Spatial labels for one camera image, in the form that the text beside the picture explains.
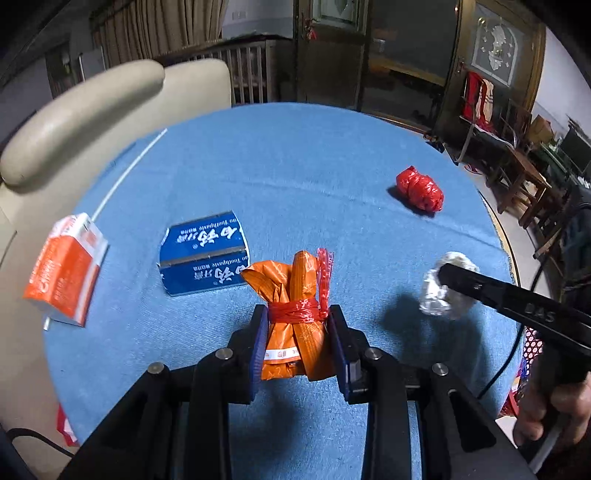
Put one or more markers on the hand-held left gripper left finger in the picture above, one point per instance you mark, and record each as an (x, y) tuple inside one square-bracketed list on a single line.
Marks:
[(257, 355)]

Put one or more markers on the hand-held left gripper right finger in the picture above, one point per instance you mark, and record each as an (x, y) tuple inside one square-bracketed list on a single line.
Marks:
[(340, 357)]

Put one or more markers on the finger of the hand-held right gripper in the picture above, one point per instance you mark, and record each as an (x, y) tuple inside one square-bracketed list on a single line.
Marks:
[(475, 286)]

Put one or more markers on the white plastic bag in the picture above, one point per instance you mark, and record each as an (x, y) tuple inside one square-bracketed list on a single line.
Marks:
[(438, 300)]

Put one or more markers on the orange plastic bag bundle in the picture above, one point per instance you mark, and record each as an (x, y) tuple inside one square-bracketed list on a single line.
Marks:
[(300, 295)]

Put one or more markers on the person's right hand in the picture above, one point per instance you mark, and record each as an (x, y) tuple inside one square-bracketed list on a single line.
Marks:
[(572, 406)]

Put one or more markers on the round wooden table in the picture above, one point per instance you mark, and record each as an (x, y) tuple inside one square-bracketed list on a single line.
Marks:
[(507, 251)]

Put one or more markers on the red plastic bag ball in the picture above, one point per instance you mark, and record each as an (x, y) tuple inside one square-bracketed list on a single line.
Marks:
[(420, 189)]

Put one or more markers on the small wooden table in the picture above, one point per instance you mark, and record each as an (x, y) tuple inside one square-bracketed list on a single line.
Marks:
[(526, 170)]

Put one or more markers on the small blue toothpaste box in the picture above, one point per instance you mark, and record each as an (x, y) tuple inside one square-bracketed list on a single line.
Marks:
[(203, 240)]

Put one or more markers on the metal chair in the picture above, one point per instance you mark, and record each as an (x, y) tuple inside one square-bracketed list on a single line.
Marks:
[(489, 134)]

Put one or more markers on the red cloth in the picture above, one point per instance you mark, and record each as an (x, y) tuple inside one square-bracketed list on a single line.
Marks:
[(475, 97)]

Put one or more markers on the orange white carton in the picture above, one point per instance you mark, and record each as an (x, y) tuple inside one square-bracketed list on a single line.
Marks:
[(60, 272)]

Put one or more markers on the wooden glass door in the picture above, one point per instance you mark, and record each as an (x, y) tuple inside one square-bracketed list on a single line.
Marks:
[(332, 69)]

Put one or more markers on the wooden slatted railing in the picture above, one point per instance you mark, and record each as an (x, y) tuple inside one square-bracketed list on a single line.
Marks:
[(249, 74)]

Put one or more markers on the red door ornament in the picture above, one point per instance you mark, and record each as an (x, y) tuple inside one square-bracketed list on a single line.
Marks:
[(311, 33)]

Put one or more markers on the beige leather sofa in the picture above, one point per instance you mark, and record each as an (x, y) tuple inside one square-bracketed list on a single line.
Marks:
[(69, 115)]

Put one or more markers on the beige curtain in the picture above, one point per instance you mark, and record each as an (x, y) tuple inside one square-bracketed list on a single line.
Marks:
[(161, 27)]

